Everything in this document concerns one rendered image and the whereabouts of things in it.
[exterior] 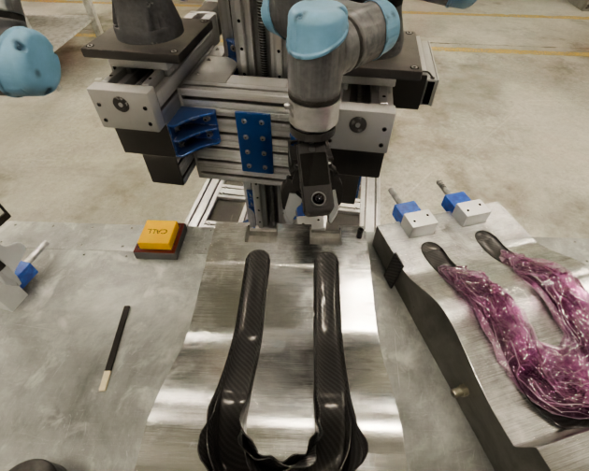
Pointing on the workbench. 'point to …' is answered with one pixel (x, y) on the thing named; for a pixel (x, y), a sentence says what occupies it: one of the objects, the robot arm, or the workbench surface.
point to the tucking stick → (114, 349)
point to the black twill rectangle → (394, 270)
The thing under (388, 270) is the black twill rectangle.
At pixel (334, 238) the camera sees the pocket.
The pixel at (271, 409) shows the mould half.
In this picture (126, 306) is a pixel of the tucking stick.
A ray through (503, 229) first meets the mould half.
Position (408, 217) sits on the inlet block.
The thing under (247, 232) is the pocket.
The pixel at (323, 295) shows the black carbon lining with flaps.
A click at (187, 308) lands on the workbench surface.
